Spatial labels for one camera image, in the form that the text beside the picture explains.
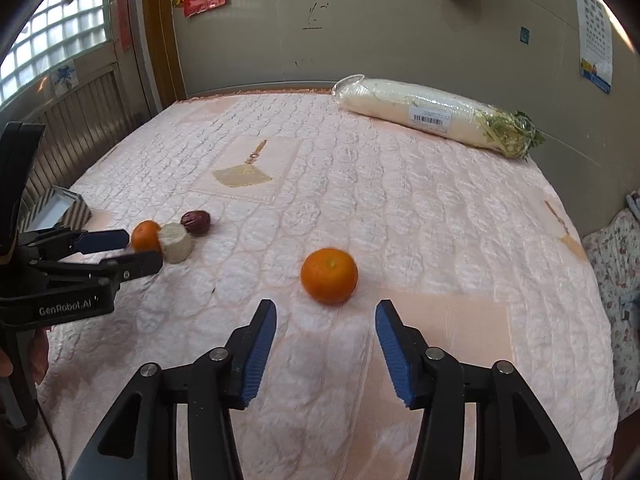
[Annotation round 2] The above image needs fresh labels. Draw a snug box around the red paper strip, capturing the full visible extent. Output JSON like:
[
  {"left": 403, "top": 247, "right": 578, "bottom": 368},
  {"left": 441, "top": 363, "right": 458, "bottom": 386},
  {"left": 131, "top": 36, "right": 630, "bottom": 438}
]
[{"left": 116, "top": 0, "right": 133, "bottom": 53}]

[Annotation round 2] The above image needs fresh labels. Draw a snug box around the wall calendar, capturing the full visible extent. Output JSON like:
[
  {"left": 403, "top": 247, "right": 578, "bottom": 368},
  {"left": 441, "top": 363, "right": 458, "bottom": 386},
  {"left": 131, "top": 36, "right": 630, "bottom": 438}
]
[{"left": 571, "top": 0, "right": 615, "bottom": 95}]

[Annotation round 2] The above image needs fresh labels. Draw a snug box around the red date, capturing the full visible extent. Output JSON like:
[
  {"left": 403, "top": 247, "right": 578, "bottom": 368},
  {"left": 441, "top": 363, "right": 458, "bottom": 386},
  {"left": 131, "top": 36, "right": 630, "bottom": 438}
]
[{"left": 180, "top": 210, "right": 212, "bottom": 237}]

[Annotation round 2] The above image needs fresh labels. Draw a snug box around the plastic-wrapped white radish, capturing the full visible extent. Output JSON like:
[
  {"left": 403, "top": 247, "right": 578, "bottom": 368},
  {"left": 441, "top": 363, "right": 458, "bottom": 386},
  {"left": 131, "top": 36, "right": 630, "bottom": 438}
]
[{"left": 331, "top": 74, "right": 546, "bottom": 161}]

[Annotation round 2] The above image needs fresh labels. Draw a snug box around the blue flower picture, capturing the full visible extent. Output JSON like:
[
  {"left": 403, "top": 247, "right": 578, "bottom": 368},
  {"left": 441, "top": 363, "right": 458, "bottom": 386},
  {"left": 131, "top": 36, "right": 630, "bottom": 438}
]
[{"left": 51, "top": 60, "right": 78, "bottom": 97}]

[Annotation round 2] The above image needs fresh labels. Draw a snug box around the wooden door frame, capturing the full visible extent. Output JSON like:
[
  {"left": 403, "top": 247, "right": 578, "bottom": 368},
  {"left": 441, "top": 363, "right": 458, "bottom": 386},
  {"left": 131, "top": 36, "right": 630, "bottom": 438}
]
[{"left": 140, "top": 0, "right": 187, "bottom": 111}]

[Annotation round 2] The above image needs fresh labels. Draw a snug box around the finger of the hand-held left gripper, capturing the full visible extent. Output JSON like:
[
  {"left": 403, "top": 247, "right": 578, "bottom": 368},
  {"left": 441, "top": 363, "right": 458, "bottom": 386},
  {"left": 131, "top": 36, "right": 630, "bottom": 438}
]
[
  {"left": 22, "top": 227, "right": 132, "bottom": 261},
  {"left": 35, "top": 251, "right": 164, "bottom": 288}
]

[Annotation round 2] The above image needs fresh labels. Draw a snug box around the pink quilted bed cover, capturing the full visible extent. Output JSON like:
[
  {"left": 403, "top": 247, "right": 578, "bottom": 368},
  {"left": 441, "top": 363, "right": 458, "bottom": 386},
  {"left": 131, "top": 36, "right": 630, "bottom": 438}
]
[{"left": 15, "top": 91, "right": 621, "bottom": 480}]

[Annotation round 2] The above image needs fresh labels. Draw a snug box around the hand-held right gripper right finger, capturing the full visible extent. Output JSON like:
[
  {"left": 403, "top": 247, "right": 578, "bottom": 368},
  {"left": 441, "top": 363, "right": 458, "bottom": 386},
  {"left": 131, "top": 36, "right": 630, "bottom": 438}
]
[{"left": 375, "top": 299, "right": 583, "bottom": 480}]

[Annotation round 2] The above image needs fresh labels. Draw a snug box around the large orange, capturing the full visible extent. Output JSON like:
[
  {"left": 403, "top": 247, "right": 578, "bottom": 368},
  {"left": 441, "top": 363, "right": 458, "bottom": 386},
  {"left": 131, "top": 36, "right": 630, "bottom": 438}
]
[{"left": 131, "top": 220, "right": 163, "bottom": 254}]

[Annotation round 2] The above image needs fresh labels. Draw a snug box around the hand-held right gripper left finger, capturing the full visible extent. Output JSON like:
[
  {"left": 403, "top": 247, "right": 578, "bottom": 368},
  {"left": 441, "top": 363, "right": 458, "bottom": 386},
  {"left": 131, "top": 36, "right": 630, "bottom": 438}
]
[{"left": 67, "top": 299, "right": 278, "bottom": 480}]

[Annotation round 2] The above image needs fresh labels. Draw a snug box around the striped cardboard box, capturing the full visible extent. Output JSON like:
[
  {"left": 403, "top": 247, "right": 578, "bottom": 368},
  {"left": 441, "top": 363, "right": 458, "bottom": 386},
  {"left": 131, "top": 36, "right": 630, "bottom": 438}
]
[{"left": 22, "top": 186, "right": 93, "bottom": 233}]

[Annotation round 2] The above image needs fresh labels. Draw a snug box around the glass block window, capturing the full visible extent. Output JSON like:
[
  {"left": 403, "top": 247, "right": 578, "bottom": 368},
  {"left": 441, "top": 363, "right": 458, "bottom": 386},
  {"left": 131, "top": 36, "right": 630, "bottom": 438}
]
[{"left": 0, "top": 0, "right": 108, "bottom": 106}]

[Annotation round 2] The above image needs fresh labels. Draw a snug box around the person's left hand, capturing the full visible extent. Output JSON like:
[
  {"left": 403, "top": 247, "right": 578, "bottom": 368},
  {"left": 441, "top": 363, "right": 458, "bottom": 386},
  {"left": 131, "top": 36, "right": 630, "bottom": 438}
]
[{"left": 27, "top": 327, "right": 52, "bottom": 387}]

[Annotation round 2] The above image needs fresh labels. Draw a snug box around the black cable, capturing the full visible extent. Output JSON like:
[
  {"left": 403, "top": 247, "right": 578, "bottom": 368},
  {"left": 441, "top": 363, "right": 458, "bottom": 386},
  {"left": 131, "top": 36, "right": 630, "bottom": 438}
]
[{"left": 36, "top": 407, "right": 68, "bottom": 480}]

